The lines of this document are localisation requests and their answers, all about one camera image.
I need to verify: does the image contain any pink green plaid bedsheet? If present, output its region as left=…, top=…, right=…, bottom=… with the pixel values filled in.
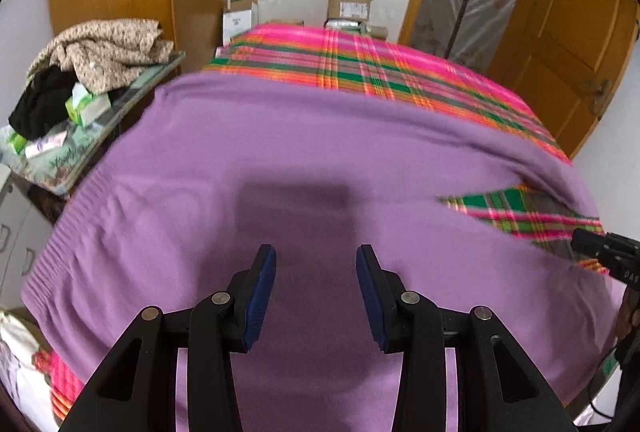
left=35, top=23, right=611, bottom=423

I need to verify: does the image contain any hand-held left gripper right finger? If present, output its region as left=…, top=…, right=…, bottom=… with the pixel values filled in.
left=355, top=243, right=576, bottom=432

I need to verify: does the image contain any black garment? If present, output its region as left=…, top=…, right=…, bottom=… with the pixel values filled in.
left=9, top=67, right=76, bottom=138

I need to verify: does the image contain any purple knit sweater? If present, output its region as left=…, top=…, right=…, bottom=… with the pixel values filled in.
left=21, top=71, right=618, bottom=432

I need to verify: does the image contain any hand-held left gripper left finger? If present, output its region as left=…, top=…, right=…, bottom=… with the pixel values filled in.
left=59, top=243, right=277, bottom=432

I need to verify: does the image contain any grey drawer cabinet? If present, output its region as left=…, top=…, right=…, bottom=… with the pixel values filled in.
left=0, top=162, right=56, bottom=283

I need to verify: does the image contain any person's right hand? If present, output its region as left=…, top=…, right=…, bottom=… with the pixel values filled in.
left=615, top=289, right=634, bottom=348

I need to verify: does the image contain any white rose print bedding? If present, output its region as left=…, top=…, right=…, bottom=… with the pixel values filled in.
left=0, top=309, right=61, bottom=418

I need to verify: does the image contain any white cardboard box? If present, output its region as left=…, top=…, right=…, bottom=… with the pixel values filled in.
left=222, top=0, right=259, bottom=45

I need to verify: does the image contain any wooden door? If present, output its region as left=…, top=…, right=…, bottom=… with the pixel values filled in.
left=487, top=0, right=640, bottom=158

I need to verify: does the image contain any white tube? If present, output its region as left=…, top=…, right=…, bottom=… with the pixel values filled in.
left=24, top=132, right=68, bottom=159

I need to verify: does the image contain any beige floral cloth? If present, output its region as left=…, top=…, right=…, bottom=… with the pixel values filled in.
left=26, top=18, right=173, bottom=95

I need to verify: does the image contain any folding table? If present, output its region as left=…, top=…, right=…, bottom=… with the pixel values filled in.
left=0, top=51, right=186, bottom=198

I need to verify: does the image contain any brown cardboard box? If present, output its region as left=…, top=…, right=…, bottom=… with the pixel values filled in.
left=324, top=0, right=375, bottom=20

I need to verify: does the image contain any black cable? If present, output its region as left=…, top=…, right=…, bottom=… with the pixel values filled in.
left=590, top=347, right=626, bottom=424

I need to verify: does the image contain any metal door handle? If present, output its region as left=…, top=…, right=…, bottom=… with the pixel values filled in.
left=582, top=78, right=613, bottom=115

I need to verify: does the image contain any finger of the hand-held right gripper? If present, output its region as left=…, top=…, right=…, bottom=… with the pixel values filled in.
left=571, top=228, right=608, bottom=258

